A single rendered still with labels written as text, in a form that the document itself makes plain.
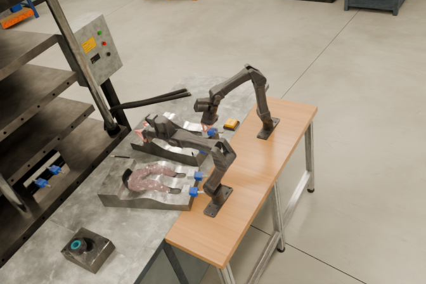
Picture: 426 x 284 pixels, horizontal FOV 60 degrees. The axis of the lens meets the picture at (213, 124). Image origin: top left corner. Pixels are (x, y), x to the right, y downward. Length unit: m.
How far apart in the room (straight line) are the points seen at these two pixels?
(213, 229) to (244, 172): 0.39
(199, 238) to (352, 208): 1.39
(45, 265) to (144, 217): 0.52
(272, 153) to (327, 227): 0.86
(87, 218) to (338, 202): 1.75
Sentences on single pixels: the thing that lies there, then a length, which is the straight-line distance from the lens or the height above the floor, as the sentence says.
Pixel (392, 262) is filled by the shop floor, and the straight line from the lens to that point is 2.70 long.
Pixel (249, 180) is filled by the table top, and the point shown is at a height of 0.80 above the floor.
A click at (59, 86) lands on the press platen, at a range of 2.35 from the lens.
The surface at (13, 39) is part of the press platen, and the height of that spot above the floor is 1.54.
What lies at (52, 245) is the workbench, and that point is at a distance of 2.16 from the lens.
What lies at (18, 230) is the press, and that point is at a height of 0.78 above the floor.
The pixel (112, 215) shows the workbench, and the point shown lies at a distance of 2.10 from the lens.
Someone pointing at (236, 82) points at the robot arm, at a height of 1.22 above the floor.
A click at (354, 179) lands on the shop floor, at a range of 3.07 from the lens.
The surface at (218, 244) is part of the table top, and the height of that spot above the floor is 0.80.
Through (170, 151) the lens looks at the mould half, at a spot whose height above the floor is 0.88.
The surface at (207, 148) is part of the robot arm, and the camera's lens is 1.61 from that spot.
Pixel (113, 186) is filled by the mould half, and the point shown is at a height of 0.91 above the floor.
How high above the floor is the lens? 2.31
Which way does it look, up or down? 39 degrees down
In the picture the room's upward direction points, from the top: 14 degrees counter-clockwise
